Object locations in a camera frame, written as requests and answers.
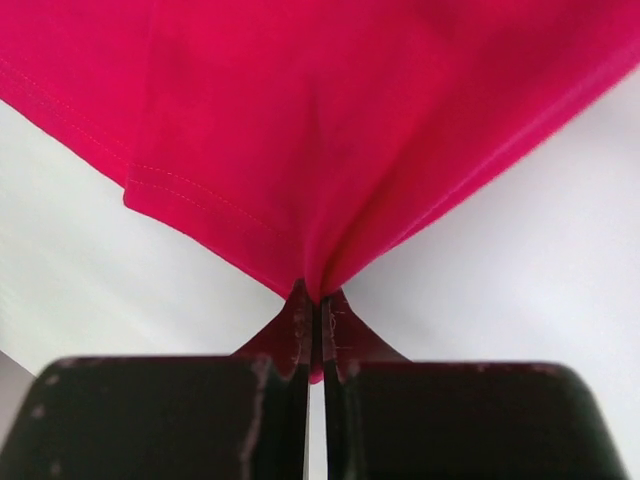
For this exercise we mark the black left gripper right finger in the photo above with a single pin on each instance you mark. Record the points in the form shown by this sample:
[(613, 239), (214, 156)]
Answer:
[(388, 417)]

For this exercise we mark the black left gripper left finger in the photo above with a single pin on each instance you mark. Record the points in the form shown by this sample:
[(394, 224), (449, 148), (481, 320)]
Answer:
[(237, 416)]

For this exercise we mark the red t shirt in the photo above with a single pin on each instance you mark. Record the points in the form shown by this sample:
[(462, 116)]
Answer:
[(467, 170)]

